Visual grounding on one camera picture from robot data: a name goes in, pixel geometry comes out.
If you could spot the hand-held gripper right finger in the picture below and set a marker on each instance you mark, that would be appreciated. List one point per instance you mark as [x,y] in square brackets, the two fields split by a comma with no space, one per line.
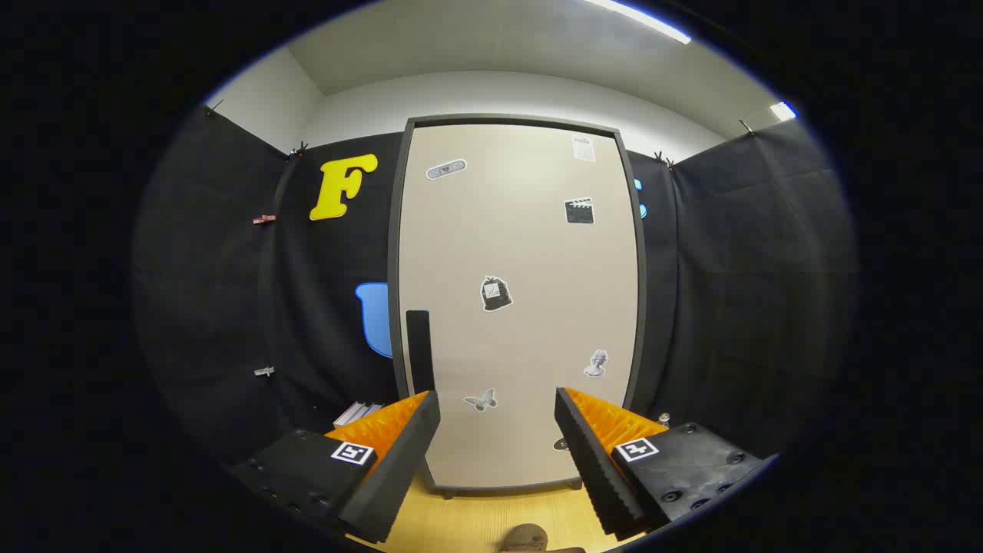
[591,468]

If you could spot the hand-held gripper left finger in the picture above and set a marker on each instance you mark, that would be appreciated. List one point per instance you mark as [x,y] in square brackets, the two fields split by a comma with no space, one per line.
[403,461]

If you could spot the brown fuzzy shoe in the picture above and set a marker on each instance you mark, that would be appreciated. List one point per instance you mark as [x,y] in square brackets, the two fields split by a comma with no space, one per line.
[524,538]

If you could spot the grey shoe cabinet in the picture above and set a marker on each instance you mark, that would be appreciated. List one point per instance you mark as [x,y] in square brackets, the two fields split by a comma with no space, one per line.
[394,230]

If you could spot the beige shoe cabinet door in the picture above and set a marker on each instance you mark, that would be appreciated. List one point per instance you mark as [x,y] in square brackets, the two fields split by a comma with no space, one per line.
[522,230]

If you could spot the black backdrop cloth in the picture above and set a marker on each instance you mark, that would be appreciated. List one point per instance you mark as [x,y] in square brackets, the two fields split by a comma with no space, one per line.
[207,269]

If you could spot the black binder clip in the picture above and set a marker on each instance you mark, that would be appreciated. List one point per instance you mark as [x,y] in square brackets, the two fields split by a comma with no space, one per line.
[663,160]
[299,149]
[214,107]
[746,126]

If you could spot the ceiling light strip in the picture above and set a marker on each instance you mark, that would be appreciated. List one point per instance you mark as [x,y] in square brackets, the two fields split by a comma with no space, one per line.
[641,19]
[782,111]

